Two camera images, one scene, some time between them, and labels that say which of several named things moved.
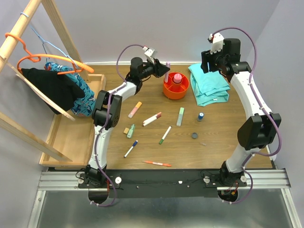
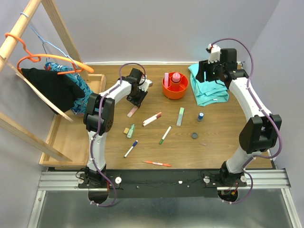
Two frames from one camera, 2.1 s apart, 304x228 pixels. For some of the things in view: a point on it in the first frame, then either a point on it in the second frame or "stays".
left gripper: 158,69 → 137,102
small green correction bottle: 130,133 stays
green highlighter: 180,118 stays
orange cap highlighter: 135,109 stays
